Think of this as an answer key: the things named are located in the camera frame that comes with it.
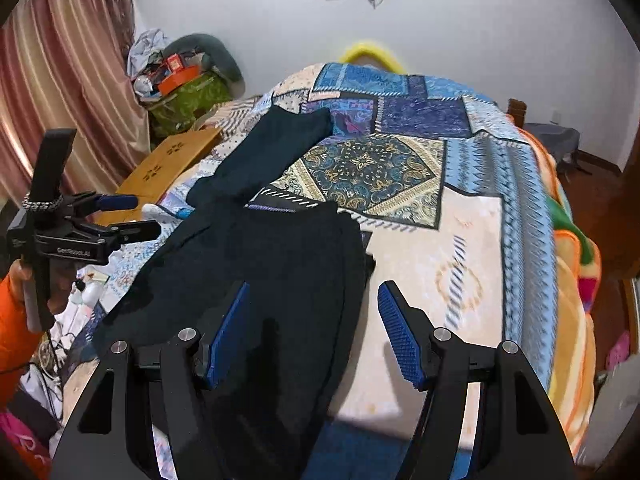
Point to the grey long pillow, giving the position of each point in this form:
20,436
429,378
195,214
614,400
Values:
225,55

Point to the blue patchwork quilt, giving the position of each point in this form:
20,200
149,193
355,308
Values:
450,200

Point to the grey bag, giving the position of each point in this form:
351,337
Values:
555,140

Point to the black pants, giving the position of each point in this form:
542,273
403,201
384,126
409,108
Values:
280,285

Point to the green fabric storage box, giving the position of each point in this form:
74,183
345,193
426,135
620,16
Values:
192,102

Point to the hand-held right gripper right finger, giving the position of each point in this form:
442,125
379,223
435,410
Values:
400,335

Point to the orange box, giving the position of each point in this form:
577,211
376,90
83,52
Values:
177,80

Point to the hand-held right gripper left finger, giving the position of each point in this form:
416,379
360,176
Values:
227,340

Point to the wooden bed post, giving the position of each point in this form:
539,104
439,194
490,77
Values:
516,112

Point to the white wall outlet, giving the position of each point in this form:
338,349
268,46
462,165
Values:
556,116

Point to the orange fleece blanket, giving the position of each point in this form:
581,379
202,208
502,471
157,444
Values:
575,285

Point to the white crumpled cloth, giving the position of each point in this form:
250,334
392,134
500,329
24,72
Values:
147,50

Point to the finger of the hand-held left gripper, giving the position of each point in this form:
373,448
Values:
117,202
135,232

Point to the white door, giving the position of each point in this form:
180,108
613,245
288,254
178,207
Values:
610,415

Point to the striped pink curtain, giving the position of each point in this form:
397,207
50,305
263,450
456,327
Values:
65,70

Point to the pink plastic bag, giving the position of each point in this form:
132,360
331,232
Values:
22,447

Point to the person's left forearm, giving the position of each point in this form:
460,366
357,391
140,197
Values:
15,340

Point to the small red box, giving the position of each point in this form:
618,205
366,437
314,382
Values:
175,63

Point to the yellow foam tube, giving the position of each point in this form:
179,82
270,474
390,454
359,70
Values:
367,50

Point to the pink slippers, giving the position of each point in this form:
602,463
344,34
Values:
617,350

